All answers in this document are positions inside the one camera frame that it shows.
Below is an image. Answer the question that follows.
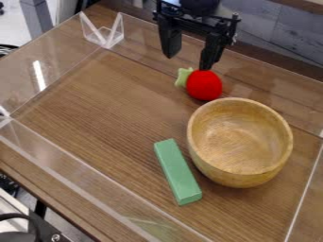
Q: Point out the grey table leg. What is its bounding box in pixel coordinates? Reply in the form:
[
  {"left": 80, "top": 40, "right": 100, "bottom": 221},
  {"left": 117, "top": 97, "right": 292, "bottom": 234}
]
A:
[{"left": 18, "top": 0, "right": 53, "bottom": 39}]

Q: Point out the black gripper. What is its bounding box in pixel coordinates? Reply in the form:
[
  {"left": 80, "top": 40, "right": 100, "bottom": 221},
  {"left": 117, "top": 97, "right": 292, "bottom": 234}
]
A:
[{"left": 152, "top": 0, "right": 241, "bottom": 71}]

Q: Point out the red plush strawberry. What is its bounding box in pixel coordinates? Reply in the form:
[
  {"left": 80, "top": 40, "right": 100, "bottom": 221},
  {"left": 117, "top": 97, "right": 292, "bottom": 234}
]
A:
[{"left": 173, "top": 67, "right": 221, "bottom": 101}]

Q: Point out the green rectangular block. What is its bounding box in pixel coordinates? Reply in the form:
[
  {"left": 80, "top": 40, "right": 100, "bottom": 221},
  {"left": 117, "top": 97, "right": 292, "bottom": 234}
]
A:
[{"left": 153, "top": 139, "right": 201, "bottom": 206}]

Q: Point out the black clamp device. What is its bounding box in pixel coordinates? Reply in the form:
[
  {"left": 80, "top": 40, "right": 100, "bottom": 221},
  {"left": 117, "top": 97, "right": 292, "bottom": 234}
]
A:
[{"left": 0, "top": 213, "right": 72, "bottom": 242}]

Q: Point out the clear acrylic enclosure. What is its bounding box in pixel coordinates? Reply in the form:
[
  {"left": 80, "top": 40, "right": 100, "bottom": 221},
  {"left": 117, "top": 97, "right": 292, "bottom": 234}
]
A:
[{"left": 0, "top": 10, "right": 323, "bottom": 242}]

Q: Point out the wooden bowl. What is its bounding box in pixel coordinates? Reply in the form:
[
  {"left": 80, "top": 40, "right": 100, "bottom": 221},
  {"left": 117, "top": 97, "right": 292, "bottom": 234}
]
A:
[{"left": 187, "top": 97, "right": 293, "bottom": 188}]

